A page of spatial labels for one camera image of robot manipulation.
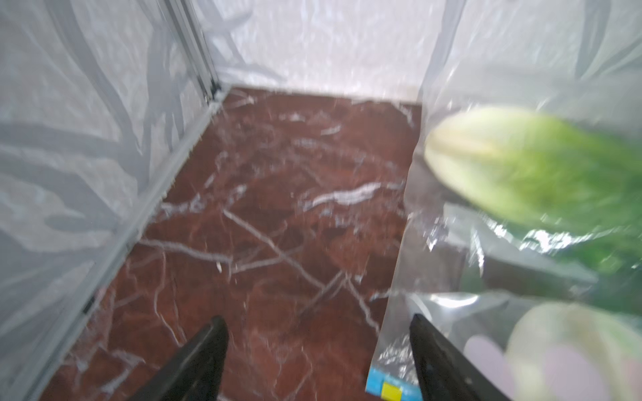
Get chinese cabbage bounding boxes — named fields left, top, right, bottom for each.
left=424, top=106, right=641, bottom=274
left=505, top=302, right=641, bottom=400

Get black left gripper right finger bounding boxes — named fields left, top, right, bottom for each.
left=410, top=314, right=509, bottom=401

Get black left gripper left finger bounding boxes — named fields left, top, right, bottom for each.
left=129, top=316, right=229, bottom=401

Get clear zip-top bag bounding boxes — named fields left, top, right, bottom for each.
left=405, top=1, right=641, bottom=315
left=365, top=292, right=641, bottom=400

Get aluminium frame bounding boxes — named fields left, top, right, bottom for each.
left=1, top=1, right=220, bottom=400

